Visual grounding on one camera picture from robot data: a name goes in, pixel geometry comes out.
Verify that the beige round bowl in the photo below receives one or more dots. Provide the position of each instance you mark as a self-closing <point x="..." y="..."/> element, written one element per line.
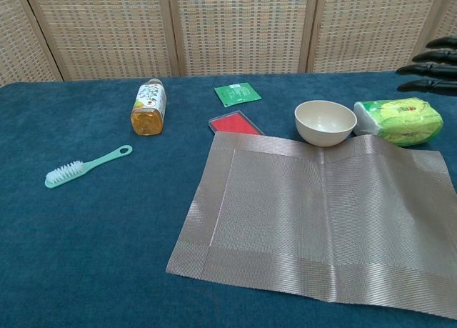
<point x="325" y="122"/>

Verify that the woven bamboo folding screen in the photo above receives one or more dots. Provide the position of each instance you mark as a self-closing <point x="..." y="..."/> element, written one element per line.
<point x="242" y="28"/>

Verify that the teal carpet table cover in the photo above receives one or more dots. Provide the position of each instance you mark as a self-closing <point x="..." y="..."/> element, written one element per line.
<point x="89" y="235"/>

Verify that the red ink pad clear case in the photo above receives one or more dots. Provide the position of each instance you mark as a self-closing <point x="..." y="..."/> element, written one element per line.
<point x="233" y="124"/>

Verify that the mint green scrub brush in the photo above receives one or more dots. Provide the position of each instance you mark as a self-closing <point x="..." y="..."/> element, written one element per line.
<point x="71" y="171"/>

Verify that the green yellow tissue pack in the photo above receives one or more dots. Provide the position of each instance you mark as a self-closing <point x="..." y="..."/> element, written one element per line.
<point x="403" y="122"/>

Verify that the green square sachet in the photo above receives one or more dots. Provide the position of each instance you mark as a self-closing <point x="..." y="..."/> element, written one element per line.
<point x="237" y="92"/>

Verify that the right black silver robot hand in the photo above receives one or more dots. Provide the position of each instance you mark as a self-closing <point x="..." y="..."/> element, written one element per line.
<point x="433" y="69"/>

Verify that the brown woven placemat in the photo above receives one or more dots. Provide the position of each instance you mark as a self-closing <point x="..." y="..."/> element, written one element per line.
<point x="314" y="221"/>

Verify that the tea bottle with printed label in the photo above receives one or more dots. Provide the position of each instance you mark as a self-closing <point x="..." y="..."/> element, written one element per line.
<point x="148" y="108"/>

